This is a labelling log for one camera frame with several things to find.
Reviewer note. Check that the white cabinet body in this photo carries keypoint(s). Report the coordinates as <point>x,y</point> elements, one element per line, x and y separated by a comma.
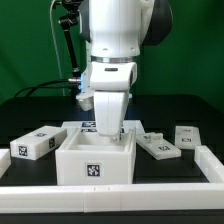
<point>86,158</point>

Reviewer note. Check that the white right boundary rail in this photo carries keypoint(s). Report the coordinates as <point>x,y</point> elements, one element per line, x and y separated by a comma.
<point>209,164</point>

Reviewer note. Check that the white door panel with tag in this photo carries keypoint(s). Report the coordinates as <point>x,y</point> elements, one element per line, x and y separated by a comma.
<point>157,146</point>

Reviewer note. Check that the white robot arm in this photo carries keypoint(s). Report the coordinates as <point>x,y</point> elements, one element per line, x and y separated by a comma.
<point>115,30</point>

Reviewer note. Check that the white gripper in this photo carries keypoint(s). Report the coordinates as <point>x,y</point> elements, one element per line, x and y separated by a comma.
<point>111,84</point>

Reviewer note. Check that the white closed box with tags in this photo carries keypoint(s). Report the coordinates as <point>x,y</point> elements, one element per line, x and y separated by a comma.
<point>38,143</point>

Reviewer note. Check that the white left boundary rail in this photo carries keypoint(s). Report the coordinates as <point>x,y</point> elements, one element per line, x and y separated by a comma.
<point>5,161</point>

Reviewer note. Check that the white boundary rail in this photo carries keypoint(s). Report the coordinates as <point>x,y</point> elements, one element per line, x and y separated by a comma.
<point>136,197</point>
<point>209,164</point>
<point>5,161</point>

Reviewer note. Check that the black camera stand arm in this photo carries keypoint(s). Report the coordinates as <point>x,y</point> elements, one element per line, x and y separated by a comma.
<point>70,19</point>

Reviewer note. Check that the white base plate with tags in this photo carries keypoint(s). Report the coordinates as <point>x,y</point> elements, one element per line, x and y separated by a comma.
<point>90,126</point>

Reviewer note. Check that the white front boundary rail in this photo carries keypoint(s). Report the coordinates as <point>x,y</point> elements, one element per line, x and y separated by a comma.
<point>136,197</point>

